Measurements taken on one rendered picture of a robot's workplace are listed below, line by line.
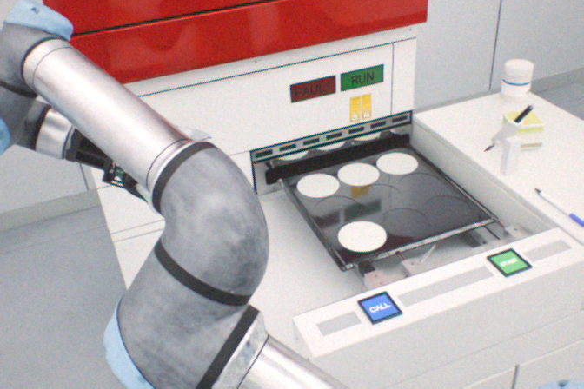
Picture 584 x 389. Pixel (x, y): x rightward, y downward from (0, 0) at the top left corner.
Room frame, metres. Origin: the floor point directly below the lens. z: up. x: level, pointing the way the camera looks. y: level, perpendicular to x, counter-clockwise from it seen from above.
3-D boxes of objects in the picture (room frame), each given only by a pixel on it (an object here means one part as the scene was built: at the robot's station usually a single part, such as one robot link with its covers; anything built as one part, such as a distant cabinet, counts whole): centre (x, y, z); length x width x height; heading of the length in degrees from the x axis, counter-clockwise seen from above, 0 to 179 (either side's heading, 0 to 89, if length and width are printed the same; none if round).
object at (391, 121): (1.31, -0.11, 0.96); 0.44 x 0.01 x 0.02; 109
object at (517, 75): (1.43, -0.61, 1.01); 0.07 x 0.07 x 0.10
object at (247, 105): (1.26, 0.06, 1.02); 0.82 x 0.03 x 0.40; 109
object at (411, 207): (1.11, -0.20, 0.90); 0.34 x 0.34 x 0.01; 19
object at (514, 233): (0.92, -0.46, 0.89); 0.08 x 0.03 x 0.03; 19
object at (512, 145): (1.09, -0.47, 1.03); 0.06 x 0.04 x 0.13; 19
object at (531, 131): (1.19, -0.54, 1.00); 0.07 x 0.07 x 0.07; 0
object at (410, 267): (0.84, -0.23, 0.89); 0.08 x 0.03 x 0.03; 19
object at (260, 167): (1.30, -0.12, 0.89); 0.44 x 0.02 x 0.10; 109
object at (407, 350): (0.75, -0.26, 0.89); 0.55 x 0.09 x 0.14; 109
